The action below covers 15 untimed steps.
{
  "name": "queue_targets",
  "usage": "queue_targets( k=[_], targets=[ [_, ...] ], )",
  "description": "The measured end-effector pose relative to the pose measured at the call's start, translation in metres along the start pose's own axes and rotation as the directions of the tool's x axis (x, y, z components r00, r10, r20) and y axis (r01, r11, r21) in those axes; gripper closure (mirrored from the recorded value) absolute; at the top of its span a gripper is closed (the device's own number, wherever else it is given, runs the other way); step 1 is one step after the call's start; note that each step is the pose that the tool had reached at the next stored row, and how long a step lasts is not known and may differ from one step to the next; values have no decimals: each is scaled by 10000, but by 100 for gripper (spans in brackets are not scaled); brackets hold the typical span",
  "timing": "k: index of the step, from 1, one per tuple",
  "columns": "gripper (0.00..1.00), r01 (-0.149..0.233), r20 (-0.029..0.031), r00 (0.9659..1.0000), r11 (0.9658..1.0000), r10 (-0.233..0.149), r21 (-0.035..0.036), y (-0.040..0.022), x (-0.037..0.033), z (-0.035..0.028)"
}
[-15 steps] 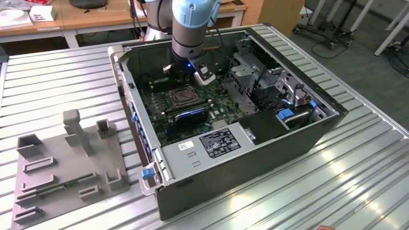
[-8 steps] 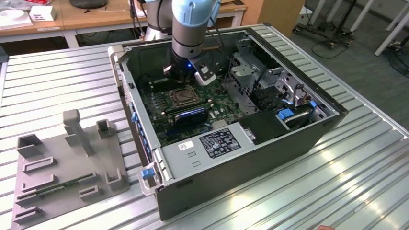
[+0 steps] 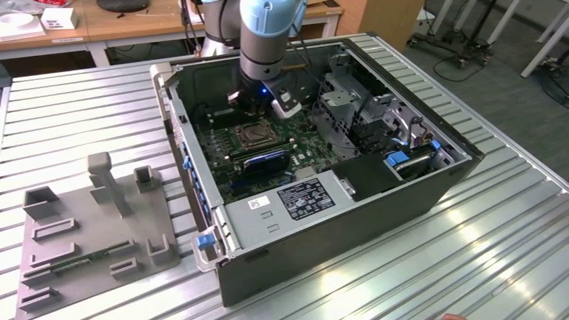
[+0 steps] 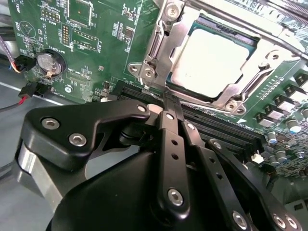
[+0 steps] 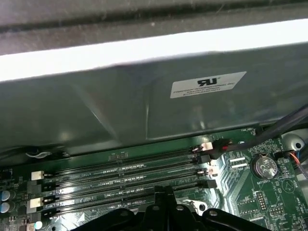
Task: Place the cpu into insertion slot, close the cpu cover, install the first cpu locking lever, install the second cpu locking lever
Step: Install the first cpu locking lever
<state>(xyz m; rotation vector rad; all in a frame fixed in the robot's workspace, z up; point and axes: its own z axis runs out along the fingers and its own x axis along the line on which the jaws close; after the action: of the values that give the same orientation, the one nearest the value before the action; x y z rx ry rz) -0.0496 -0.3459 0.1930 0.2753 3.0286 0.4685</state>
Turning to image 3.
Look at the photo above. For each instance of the silver chipset heatsink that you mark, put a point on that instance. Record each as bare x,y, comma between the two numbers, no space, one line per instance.
306,173

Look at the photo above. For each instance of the black RAM slot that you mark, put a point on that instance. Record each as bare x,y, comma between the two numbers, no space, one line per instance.
221,124

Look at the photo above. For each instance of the white cardboard box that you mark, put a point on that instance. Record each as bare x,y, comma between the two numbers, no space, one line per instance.
61,18

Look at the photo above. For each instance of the wooden desk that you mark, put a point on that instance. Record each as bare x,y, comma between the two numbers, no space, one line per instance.
134,23

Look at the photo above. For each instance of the wooden cabinet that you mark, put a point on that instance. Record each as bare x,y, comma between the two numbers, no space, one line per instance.
387,20

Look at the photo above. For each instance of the silver CPU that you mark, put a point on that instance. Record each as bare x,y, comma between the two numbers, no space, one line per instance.
255,132

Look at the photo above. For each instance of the black wheeled stand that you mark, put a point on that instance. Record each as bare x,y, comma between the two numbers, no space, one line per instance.
472,46

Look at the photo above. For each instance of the black graphics card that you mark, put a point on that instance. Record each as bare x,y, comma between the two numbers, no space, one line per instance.
267,163

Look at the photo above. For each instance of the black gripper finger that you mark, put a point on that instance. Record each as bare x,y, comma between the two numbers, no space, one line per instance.
262,108
244,105

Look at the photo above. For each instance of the black round object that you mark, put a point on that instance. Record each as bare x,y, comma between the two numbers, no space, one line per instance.
122,5

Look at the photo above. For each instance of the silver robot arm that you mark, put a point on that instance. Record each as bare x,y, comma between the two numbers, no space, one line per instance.
263,53

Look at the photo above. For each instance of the green RAM stick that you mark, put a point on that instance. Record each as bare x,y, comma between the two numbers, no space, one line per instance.
75,261

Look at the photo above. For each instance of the blue case latch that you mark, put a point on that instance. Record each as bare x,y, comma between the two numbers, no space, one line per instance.
205,241

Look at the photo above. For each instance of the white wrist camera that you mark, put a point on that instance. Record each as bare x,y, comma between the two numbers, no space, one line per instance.
287,105

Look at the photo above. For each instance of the grey metal drive cage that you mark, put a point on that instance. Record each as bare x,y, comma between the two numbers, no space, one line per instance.
338,100

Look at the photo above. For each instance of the white table frame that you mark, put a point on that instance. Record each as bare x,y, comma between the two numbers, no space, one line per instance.
546,46

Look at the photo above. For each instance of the CPU socket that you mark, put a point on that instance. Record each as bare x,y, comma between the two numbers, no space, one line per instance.
234,130

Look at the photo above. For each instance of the black PC case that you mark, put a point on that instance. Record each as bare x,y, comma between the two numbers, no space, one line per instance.
334,253

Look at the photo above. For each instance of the grey parts rack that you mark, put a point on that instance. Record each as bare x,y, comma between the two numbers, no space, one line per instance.
89,233

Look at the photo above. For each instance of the green motherboard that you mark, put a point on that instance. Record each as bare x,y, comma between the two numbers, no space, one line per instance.
307,140

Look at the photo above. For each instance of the grey power supply unit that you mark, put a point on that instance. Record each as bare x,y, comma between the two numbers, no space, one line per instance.
267,220

